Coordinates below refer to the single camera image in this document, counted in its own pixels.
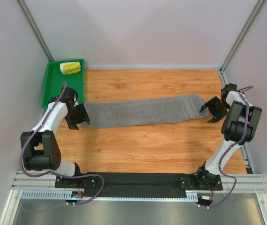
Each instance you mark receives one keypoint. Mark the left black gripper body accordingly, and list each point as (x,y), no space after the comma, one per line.
(77,116)

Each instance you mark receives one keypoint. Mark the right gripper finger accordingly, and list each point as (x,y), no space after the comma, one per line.
(210,105)
(216,117)

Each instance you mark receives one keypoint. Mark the grey towel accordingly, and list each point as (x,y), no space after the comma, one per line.
(145,112)

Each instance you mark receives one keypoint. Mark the aluminium corner post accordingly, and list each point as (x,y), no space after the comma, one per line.
(33,25)
(245,29)

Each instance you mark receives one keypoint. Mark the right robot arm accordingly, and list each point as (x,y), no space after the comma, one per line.
(241,119)

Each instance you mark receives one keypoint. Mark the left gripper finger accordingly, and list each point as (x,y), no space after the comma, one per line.
(72,126)
(83,114)

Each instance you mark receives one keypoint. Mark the aluminium frame rail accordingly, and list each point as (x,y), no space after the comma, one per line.
(44,188)

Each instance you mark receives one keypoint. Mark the right aluminium corner post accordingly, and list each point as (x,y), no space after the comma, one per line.
(245,29)

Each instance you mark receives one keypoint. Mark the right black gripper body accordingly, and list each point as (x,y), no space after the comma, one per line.
(212,109)

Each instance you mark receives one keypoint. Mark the yellow green patterned towel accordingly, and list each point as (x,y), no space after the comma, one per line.
(70,67)

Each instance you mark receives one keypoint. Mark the left aluminium corner post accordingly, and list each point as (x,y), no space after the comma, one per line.
(33,25)

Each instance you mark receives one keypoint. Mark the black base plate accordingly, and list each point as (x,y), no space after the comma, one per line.
(140,185)

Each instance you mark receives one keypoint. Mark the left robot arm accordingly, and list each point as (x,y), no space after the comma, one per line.
(40,153)

